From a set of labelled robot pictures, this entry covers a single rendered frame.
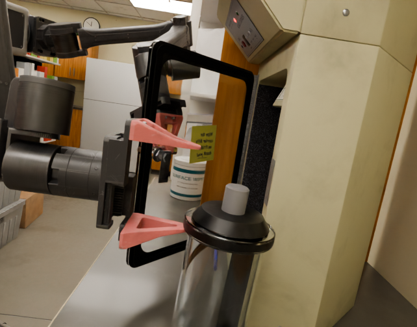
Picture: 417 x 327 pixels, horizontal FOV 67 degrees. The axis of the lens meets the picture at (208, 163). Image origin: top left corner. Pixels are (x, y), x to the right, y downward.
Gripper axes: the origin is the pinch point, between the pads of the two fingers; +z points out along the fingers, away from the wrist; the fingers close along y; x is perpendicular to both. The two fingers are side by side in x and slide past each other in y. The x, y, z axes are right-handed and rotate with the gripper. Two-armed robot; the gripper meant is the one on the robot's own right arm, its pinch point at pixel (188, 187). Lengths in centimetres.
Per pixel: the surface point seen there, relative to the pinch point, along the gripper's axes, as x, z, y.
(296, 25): 8.9, 11.2, 21.8
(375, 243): 50, 55, -22
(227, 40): 46, 4, 26
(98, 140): 497, -168, -69
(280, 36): 11.8, 9.9, 20.9
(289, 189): 9.0, 14.5, -0.4
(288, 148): 9.0, 13.2, 5.3
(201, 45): 152, -6, 44
